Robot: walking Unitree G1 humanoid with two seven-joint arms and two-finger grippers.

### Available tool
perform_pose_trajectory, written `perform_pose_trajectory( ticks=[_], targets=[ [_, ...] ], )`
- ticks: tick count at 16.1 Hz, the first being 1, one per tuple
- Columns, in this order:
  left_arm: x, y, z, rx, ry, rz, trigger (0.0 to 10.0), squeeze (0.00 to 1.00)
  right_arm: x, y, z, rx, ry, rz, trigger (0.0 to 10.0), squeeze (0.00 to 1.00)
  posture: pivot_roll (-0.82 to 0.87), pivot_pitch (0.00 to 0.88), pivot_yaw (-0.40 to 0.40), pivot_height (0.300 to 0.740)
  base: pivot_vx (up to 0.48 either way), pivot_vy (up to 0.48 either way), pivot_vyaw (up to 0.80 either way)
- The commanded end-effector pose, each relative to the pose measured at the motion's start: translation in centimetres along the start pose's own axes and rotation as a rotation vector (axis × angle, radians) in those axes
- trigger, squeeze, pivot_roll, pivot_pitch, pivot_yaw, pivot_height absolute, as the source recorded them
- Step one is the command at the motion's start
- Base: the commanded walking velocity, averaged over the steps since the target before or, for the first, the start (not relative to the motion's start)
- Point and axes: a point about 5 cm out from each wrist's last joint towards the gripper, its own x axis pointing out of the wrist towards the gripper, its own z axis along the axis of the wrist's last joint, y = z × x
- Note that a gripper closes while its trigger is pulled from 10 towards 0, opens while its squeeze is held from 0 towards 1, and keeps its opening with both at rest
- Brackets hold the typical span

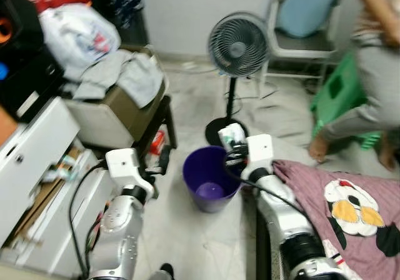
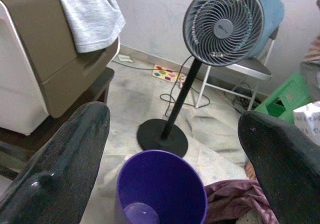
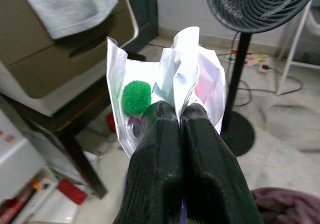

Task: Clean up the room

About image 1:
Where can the white wrapper with green dot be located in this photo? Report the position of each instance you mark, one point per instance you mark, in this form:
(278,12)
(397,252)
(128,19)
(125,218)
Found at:
(231,133)

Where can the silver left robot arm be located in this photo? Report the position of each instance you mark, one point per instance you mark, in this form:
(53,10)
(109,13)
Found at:
(119,230)

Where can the small red packet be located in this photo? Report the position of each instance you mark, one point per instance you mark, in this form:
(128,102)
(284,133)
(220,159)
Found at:
(156,144)

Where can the purple waste bin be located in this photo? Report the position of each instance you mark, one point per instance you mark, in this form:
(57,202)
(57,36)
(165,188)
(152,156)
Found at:
(197,180)

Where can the black small table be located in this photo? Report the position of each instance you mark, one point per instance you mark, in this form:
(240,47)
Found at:
(165,120)

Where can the beige storage box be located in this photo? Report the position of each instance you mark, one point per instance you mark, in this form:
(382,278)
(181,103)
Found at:
(119,120)

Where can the purple cartoon print blanket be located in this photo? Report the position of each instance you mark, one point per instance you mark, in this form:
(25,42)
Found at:
(312,180)

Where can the grey clothes pile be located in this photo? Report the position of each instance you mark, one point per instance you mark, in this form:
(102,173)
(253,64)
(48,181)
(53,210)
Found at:
(134,77)

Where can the black left robot foot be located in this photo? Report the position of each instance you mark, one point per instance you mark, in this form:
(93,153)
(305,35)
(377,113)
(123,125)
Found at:
(167,272)

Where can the grey standing fan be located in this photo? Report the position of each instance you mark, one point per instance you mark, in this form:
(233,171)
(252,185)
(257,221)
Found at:
(239,45)

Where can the green plastic stool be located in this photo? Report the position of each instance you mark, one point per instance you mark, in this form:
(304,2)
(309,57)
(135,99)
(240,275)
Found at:
(337,92)

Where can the white drawer cabinet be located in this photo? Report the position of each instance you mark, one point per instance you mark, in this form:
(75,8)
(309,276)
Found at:
(31,142)

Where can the white metal chair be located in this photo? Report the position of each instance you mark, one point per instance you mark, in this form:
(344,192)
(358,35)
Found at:
(300,42)

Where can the white plastic bag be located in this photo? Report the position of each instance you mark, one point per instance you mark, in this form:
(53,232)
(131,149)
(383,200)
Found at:
(78,36)

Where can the person in grey trousers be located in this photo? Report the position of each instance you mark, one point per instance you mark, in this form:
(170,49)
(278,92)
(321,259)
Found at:
(375,86)

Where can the dark patterned garment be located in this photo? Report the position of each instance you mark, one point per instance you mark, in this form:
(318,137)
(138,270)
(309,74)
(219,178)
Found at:
(122,2)

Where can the black bag with orange patch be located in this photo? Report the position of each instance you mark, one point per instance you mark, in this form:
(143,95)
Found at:
(28,61)

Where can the blue cushion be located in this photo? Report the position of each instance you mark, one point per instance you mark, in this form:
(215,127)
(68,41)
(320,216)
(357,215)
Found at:
(309,8)

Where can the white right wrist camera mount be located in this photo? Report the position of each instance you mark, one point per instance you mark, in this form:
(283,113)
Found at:
(259,150)

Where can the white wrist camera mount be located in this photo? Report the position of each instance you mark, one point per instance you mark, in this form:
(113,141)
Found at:
(259,150)
(123,162)

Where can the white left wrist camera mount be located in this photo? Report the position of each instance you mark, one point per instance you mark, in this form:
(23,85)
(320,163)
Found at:
(123,162)

